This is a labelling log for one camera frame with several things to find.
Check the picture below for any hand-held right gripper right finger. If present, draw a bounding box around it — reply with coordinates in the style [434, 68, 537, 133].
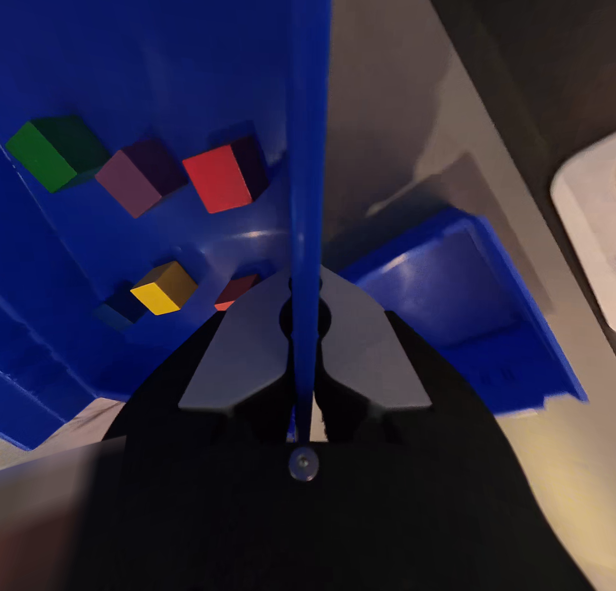
[315, 265, 432, 438]

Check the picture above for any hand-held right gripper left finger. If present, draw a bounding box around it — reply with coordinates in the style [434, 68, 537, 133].
[178, 266, 296, 438]

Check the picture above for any orange wooden cube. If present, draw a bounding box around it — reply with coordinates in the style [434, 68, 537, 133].
[214, 274, 261, 312]

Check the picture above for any blue plastic bin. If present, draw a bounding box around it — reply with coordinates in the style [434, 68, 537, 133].
[337, 207, 589, 416]
[0, 0, 334, 450]

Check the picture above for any yellow wooden cube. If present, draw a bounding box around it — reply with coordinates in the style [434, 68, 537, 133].
[130, 260, 199, 316]

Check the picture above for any blue wooden cube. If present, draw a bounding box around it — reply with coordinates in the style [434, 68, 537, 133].
[92, 283, 145, 333]

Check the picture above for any red wooden cube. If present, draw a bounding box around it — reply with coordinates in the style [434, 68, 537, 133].
[182, 135, 269, 215]

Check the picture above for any purple wooden cube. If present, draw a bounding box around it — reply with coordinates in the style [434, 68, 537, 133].
[95, 139, 188, 219]

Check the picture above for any green wooden cube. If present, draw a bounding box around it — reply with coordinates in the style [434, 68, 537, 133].
[6, 115, 111, 193]

